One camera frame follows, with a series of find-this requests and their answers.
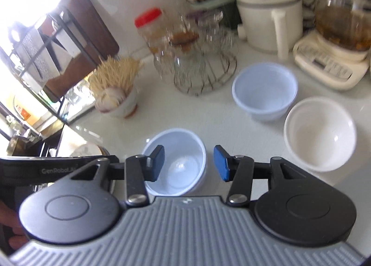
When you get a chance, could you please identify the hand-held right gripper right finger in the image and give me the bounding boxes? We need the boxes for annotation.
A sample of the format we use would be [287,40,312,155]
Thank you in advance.
[213,144,302,206]

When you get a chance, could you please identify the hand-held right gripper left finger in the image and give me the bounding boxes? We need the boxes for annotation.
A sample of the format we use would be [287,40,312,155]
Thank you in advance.
[70,144,166,206]

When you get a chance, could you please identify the pale blue plastic bowl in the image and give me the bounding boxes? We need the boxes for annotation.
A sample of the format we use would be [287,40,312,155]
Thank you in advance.
[141,128,208,196]
[232,63,299,122]

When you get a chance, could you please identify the white ceramic bowl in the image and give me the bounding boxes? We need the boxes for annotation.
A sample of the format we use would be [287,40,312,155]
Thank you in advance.
[283,96,358,172]

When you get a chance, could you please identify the person's left hand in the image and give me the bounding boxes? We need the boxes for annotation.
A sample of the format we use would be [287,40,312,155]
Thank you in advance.
[0,196,28,255]

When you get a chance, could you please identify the stainless steel bowl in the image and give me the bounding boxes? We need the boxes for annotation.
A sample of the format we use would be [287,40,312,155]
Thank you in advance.
[6,136,38,156]

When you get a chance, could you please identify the orange detergent bottle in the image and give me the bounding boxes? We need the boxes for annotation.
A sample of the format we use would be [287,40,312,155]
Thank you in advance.
[14,96,47,127]

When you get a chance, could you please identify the white bowl holding garlic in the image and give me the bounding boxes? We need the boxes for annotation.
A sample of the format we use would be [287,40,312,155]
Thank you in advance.
[96,86,139,119]

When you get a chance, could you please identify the clear drinking glass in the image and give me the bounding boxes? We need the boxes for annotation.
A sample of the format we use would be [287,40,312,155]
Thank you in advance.
[62,81,93,116]

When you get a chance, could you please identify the garlic bulbs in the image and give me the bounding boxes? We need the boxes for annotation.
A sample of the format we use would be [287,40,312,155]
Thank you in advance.
[96,86,126,111]

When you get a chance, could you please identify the textured steel cleaver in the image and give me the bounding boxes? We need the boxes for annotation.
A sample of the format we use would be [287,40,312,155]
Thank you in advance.
[22,27,61,88]

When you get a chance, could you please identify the brown round lid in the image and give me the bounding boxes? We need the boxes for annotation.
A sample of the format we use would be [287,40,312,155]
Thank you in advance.
[170,31,200,46]

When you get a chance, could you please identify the red lid plastic jar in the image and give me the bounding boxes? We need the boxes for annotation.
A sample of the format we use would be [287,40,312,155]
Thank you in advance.
[135,8,171,55]

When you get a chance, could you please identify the black metal dish rack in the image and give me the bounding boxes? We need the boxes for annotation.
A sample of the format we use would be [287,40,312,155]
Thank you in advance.
[0,5,96,122]

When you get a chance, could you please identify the cream kettle heating base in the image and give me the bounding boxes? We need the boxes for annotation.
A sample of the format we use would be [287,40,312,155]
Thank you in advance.
[293,30,371,91]

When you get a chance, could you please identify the brown wooden cutting board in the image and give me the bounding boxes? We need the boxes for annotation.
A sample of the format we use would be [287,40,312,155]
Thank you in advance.
[38,0,120,101]

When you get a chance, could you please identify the white electric cooking pot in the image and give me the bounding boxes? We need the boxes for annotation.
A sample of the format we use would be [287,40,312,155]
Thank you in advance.
[230,0,303,59]

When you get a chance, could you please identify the round wire cup rack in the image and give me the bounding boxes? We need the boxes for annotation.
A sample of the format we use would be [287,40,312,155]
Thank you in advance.
[154,28,237,95]

